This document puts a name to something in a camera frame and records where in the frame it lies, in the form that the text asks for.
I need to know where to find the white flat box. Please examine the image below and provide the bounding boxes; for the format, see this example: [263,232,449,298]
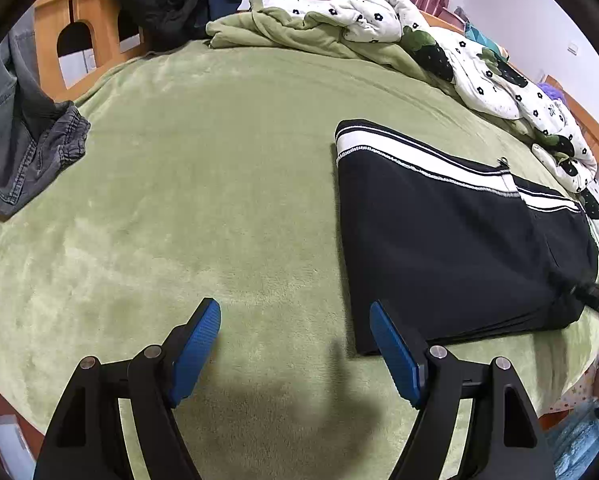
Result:
[0,412,37,480]

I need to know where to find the teal patterned cushion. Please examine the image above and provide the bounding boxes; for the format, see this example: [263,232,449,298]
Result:
[464,22,505,58]

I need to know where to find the wooden bed frame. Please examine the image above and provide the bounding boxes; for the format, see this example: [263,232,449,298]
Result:
[0,0,599,241]

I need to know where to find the white floral quilt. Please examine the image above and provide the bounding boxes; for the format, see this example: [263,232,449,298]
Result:
[206,0,597,166]

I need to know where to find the purple plush item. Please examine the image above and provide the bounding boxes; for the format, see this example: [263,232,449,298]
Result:
[537,82,566,103]

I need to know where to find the white floral pillow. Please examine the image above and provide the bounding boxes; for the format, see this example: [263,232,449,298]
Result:
[532,142,599,263]

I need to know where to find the star patterned bin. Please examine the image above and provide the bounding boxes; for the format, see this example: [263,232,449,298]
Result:
[549,375,599,413]

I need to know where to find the black pants with white stripes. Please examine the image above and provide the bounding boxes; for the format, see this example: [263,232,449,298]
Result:
[334,119,599,357]

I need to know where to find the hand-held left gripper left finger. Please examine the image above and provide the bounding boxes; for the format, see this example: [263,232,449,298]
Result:
[33,297,222,480]

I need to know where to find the green fleece bed blanket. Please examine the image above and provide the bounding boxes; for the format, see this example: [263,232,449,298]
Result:
[0,39,599,480]

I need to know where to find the grey jeans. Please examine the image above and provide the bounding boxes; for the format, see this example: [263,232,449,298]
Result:
[0,7,91,219]

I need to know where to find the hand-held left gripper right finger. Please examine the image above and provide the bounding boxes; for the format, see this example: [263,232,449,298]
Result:
[369,301,555,480]

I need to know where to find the black jacket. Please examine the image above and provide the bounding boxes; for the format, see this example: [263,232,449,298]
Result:
[99,0,215,53]

